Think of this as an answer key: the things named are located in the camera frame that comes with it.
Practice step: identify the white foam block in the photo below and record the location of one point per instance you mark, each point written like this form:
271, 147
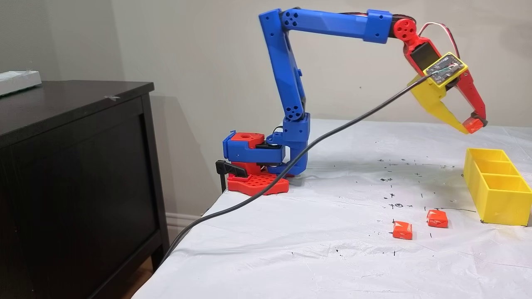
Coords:
18, 81

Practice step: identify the white plastic table cover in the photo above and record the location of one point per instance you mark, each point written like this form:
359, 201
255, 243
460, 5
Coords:
332, 257

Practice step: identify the orange candy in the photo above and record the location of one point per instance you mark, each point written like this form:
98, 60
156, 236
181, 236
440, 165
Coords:
473, 125
402, 231
437, 219

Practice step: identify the black table clamp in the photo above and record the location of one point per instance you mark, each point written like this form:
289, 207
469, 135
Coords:
232, 169

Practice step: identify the camera board in yellow mount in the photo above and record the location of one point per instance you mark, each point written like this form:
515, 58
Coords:
444, 68

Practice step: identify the yellow three-compartment box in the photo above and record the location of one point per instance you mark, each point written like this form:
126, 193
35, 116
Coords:
503, 203

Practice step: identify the dark wooden cabinet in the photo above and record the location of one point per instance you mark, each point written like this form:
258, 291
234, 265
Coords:
83, 187

